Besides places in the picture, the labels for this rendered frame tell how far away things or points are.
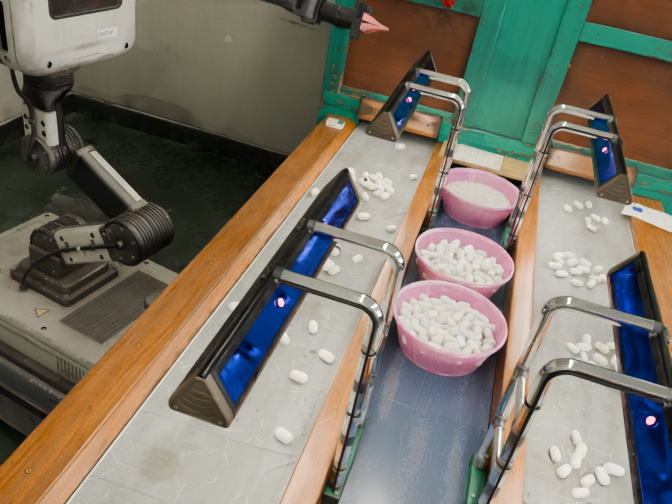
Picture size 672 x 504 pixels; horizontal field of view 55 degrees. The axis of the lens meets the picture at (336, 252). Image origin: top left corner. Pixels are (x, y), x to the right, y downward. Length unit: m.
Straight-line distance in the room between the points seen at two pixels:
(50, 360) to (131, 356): 0.57
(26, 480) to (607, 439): 1.05
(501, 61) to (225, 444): 1.61
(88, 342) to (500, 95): 1.53
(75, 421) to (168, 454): 0.16
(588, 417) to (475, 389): 0.24
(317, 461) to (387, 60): 1.58
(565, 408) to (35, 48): 1.30
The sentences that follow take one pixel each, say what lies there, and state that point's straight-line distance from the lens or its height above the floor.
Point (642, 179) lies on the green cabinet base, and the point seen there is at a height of 0.82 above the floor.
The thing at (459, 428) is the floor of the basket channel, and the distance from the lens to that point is 1.39.
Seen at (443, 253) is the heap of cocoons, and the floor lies 0.73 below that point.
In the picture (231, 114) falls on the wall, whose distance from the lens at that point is 3.65.
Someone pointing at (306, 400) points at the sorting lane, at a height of 0.74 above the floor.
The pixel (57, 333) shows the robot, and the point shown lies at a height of 0.48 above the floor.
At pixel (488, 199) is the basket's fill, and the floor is 0.73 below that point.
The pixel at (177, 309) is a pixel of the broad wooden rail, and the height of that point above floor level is 0.76.
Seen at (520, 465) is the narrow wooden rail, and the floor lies 0.76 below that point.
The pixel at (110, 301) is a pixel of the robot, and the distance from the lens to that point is 1.88.
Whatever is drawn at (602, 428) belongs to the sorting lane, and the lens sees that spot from 1.44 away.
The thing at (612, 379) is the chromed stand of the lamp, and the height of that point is 1.12.
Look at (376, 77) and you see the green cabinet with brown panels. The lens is 2.40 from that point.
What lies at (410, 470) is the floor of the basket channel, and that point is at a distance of 1.29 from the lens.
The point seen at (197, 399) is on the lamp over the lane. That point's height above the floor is 1.08.
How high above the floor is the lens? 1.65
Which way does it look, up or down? 33 degrees down
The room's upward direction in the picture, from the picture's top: 11 degrees clockwise
